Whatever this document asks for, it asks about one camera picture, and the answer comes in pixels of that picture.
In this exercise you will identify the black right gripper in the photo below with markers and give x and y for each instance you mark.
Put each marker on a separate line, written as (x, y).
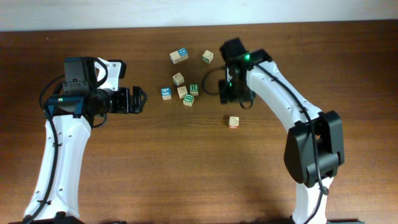
(224, 89)

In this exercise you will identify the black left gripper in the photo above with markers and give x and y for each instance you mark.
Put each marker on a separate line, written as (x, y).
(125, 104)

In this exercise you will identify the red sided wooden block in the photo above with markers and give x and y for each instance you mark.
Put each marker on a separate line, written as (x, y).
(233, 122)

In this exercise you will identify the wooden letter M block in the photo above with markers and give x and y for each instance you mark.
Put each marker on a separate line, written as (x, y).
(182, 91)

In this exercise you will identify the green letter R block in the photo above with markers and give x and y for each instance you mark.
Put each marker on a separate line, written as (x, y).
(193, 89)

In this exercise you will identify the green letter B block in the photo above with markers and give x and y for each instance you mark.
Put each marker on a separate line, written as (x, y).
(188, 100)

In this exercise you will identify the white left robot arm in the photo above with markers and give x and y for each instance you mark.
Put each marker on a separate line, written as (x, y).
(83, 97)

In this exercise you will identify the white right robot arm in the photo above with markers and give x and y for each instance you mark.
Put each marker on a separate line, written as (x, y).
(314, 148)

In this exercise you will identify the blue number five block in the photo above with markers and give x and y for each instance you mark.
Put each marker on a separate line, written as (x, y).
(166, 93)

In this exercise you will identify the baseball picture wooden block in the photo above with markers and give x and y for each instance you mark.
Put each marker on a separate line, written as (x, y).
(178, 79)

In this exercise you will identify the green sided wooden block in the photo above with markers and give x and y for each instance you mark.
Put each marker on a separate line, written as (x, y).
(207, 56)

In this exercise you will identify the plain wooden block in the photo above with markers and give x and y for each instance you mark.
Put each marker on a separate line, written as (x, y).
(175, 57)

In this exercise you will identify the blue top wooden block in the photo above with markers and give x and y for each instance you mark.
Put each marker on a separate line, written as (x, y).
(183, 54)

